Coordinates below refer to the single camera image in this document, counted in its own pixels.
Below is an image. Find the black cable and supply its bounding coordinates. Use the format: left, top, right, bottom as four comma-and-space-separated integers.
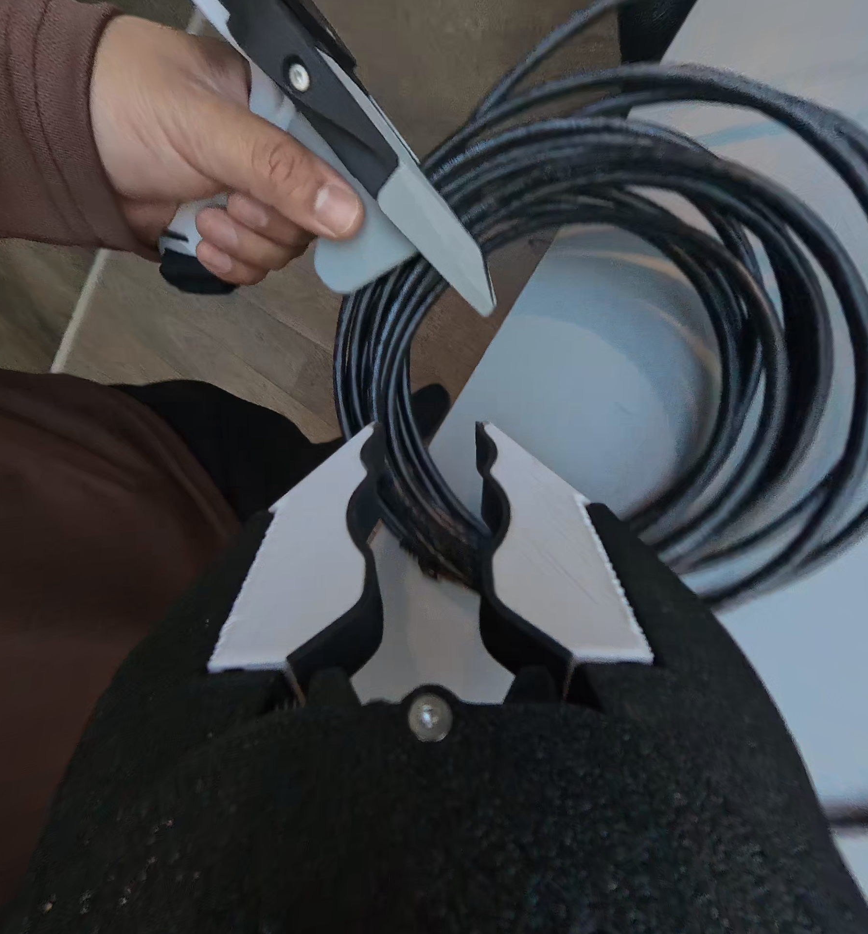
332, 0, 868, 829

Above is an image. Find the grey desk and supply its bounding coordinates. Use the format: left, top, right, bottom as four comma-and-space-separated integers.
430, 0, 868, 913

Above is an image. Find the person's black shoe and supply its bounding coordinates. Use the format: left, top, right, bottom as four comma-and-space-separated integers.
410, 383, 453, 440

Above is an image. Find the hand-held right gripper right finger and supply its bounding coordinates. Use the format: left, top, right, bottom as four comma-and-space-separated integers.
474, 422, 655, 690

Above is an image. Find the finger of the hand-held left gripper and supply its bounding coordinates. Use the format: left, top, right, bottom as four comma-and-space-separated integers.
377, 155, 498, 319

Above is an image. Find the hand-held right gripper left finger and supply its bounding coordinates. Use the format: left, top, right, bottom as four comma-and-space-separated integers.
206, 422, 385, 690

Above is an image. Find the person's left hand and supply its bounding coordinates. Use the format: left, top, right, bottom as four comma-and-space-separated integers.
89, 15, 365, 287

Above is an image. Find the person's dark trousered leg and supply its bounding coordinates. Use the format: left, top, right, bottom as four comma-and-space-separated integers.
113, 379, 347, 522

